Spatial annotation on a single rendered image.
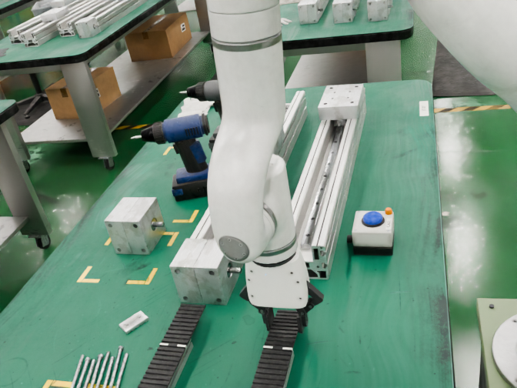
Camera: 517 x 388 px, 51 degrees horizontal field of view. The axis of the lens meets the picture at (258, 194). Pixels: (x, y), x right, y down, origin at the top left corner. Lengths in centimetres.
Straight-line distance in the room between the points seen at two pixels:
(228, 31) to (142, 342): 63
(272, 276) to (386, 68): 196
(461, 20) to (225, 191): 34
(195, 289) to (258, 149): 46
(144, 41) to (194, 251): 387
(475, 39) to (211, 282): 67
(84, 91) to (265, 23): 276
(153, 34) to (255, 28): 415
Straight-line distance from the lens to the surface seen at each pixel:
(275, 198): 79
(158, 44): 483
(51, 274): 137
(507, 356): 94
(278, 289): 91
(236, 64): 70
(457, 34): 63
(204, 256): 108
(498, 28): 63
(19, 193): 286
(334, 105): 155
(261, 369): 93
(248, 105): 72
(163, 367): 98
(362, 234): 114
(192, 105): 202
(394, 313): 104
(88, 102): 342
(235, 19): 68
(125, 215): 129
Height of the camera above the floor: 151
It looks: 31 degrees down
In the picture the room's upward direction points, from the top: 11 degrees counter-clockwise
